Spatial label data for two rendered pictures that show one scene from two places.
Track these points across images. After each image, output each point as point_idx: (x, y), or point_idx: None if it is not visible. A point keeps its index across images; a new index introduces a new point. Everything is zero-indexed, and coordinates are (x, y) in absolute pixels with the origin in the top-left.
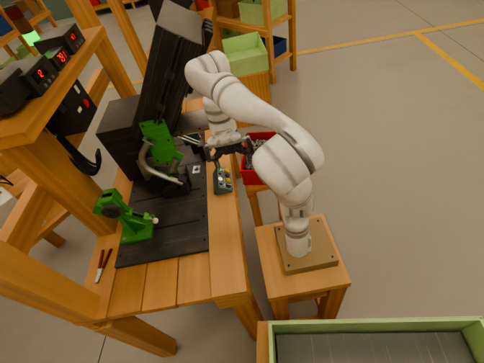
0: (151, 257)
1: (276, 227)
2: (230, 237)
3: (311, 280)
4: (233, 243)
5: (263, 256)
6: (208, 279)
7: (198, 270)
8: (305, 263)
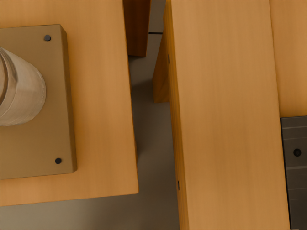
0: None
1: (64, 169)
2: (212, 149)
3: (3, 14)
4: (203, 125)
5: (118, 93)
6: (275, 33)
7: (306, 63)
8: (2, 37)
